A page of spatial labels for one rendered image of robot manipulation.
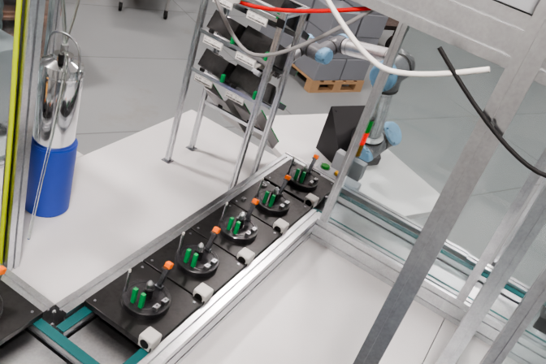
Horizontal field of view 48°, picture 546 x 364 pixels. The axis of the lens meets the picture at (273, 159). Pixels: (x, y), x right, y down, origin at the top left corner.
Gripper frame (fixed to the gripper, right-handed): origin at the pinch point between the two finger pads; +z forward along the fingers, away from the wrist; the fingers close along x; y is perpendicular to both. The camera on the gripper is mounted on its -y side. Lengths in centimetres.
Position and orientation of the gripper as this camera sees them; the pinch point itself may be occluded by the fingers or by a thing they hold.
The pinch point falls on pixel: (257, 72)
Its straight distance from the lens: 272.4
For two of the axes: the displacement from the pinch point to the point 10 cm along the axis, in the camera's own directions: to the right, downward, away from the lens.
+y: 0.5, 6.8, 7.4
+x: -7.1, -4.9, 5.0
